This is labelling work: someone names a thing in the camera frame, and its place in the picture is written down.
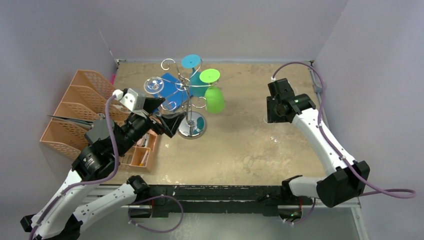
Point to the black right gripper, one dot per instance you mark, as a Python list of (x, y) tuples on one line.
[(273, 100)]

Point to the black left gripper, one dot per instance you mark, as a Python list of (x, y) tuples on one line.
[(170, 122)]

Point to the clear wine glass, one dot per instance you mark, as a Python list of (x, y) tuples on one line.
[(160, 88), (265, 118), (276, 133)]

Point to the blue plastic wine glass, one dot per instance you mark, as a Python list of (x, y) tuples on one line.
[(194, 62)]

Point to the green plastic wine glass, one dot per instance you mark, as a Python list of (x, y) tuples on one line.
[(215, 102)]

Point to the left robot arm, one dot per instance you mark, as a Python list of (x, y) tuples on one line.
[(64, 217)]

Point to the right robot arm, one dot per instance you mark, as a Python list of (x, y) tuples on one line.
[(341, 182)]

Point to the chrome wine glass rack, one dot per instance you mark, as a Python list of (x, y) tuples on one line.
[(194, 125)]

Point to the blue square mat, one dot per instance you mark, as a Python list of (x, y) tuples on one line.
[(178, 96)]

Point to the orange plastic desk organizer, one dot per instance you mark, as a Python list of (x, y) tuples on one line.
[(85, 99)]

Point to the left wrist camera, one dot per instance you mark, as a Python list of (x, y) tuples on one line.
[(133, 99)]

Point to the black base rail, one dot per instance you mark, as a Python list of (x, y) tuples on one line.
[(267, 200)]

